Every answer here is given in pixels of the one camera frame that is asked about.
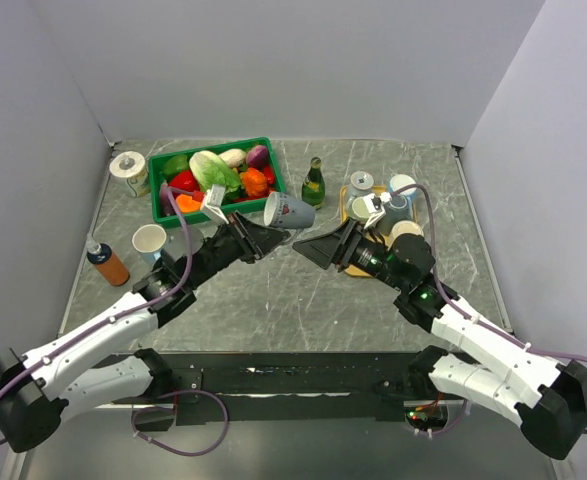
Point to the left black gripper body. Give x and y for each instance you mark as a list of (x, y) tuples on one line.
[(223, 249)]

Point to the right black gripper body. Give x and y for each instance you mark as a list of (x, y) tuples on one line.
[(368, 256)]

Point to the grey printed mug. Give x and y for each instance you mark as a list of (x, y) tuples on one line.
[(286, 212)]

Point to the green mug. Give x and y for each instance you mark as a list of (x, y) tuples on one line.
[(357, 209)]

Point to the cream ribbed mug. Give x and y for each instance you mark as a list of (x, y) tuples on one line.
[(405, 227)]

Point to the dark grey blue mug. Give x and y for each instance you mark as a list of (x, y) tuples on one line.
[(398, 209)]

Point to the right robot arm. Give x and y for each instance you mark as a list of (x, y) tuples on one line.
[(545, 398)]

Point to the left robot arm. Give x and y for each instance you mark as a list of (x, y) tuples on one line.
[(48, 385)]

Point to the grey mug upside down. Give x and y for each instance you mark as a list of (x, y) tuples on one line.
[(360, 184)]

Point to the light blue mug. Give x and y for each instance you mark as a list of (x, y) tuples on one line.
[(400, 181)]

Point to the yellow tray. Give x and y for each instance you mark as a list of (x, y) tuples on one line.
[(372, 233)]

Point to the orange pumpkin toy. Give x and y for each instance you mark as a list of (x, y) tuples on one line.
[(254, 182)]

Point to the green glass bottle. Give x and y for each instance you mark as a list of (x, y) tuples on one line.
[(313, 187)]

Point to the red chili toy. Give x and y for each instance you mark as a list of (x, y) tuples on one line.
[(270, 178)]

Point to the purple eggplant toy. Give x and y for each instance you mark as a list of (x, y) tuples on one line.
[(165, 195)]

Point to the red bell pepper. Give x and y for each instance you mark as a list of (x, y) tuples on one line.
[(185, 181)]

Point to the green napa cabbage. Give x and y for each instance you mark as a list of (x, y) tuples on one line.
[(209, 169)]

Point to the purple onion toy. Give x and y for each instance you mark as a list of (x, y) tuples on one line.
[(258, 157)]

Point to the green bell pepper toy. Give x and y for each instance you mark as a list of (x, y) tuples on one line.
[(175, 165)]

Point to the green plastic crate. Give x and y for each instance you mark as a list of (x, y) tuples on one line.
[(242, 205)]

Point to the orange spray bottle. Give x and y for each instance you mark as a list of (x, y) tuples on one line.
[(106, 262)]

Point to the white green paper cup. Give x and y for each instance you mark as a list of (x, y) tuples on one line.
[(129, 170)]

